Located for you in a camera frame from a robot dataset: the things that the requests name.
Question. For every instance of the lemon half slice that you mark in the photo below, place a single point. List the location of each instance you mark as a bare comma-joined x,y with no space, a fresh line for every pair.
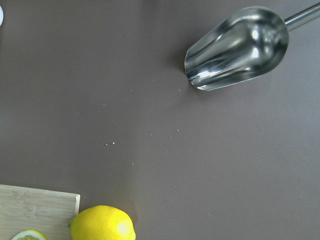
29,234

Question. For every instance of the bamboo cutting board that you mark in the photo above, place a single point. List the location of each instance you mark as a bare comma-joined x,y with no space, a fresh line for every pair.
46,211

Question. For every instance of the yellow lemon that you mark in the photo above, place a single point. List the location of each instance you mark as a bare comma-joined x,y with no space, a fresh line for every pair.
102,222

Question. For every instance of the steel scoop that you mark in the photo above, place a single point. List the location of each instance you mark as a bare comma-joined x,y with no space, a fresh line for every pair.
250,43

